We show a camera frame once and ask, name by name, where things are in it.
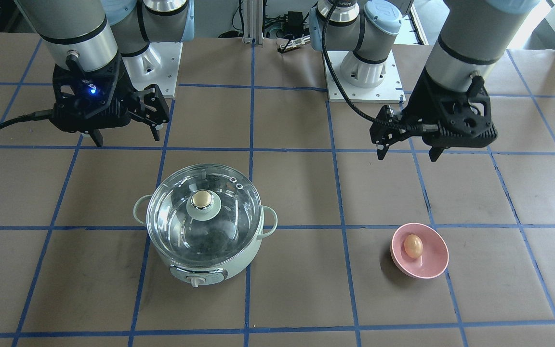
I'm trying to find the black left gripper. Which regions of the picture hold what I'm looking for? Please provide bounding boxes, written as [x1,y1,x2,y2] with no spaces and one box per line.
[370,69,498,162]

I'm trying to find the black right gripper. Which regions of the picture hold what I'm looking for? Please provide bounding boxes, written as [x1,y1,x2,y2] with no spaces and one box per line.
[49,53,170,147]

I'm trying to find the brown egg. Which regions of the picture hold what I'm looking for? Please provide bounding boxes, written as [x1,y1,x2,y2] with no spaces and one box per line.
[403,234,423,259]

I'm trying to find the glass pot lid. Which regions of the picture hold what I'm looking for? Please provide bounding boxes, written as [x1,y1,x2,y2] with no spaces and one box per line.
[146,164,261,267]

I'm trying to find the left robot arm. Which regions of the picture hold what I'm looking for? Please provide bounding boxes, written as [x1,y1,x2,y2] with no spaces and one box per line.
[310,0,538,161]

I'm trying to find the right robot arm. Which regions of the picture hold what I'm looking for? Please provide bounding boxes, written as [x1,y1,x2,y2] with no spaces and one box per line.
[17,0,195,147]

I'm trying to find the mint green electric pot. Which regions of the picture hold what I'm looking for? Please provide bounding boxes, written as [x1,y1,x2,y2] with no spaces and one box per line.
[132,183,278,288]

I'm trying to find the pink bowl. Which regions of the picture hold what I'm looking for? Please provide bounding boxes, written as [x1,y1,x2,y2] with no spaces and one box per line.
[390,223,449,279]

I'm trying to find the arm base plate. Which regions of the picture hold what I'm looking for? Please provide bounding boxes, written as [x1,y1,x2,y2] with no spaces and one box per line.
[123,42,183,98]
[328,45,405,104]

